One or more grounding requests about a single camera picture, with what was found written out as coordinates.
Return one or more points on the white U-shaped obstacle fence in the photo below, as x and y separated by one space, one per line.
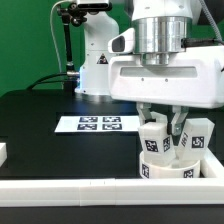
209 189

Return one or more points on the black camera stand pole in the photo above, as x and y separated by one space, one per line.
70 15

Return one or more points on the white round stool seat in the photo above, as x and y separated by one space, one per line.
176 169

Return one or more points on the white sheet with tags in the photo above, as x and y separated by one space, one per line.
75 124

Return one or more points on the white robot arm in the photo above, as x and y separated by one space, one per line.
155 61

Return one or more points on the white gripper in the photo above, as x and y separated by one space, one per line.
193 78

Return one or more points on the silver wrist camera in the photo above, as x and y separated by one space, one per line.
123 43

